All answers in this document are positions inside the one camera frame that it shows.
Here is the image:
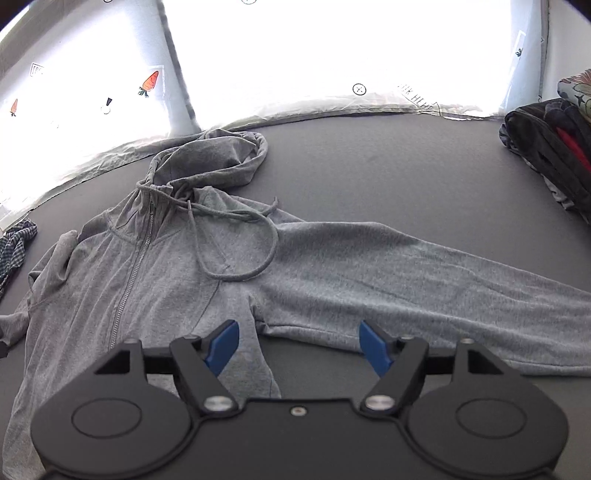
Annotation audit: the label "blue plaid shirt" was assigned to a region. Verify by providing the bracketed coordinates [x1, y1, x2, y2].
[0, 219, 38, 302]

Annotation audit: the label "dark folded garment red stripes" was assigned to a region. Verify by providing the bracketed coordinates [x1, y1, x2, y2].
[498, 98, 591, 213]

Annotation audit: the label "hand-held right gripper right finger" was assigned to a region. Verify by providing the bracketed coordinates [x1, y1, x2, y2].
[359, 320, 511, 414]

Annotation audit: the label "grey zip hoodie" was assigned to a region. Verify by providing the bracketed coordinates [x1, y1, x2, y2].
[0, 128, 591, 480]

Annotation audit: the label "floral folded cloth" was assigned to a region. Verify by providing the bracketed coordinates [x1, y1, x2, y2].
[556, 68, 591, 117]

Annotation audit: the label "dark window frame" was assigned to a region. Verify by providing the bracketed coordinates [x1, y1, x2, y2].
[154, 0, 204, 136]

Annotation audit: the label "white printed sheet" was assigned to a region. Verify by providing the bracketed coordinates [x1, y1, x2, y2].
[0, 0, 555, 223]

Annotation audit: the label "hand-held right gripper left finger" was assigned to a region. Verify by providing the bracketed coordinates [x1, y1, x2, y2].
[92, 319, 240, 414]

